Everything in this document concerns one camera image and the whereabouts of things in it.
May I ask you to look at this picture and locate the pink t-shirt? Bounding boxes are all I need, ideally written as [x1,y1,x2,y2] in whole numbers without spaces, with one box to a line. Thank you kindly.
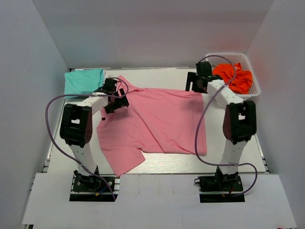
[96,82,207,177]

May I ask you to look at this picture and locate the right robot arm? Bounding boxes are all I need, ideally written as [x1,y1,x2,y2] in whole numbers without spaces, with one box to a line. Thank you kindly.
[185,61,257,190]

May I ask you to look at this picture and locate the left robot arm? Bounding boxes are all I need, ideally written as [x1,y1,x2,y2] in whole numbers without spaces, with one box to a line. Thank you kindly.
[60,77,129,190]

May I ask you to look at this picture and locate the white folded cloth under teal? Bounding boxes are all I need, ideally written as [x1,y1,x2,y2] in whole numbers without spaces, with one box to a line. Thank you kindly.
[103,73,113,84]

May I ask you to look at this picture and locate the white plastic basket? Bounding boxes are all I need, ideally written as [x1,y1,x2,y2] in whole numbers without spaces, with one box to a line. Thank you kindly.
[205,52,261,100]

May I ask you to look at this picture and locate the folded teal t-shirt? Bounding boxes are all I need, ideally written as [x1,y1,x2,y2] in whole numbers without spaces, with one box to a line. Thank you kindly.
[64,69,104,95]

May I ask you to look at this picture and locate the orange t-shirt in basket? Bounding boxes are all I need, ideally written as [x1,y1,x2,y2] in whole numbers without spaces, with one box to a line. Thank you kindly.
[213,63,253,94]

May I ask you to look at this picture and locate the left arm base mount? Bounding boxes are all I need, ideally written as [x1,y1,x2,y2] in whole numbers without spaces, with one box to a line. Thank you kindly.
[69,170,120,202]

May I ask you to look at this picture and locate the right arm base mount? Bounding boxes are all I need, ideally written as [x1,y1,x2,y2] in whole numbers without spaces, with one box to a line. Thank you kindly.
[194,176,245,203]

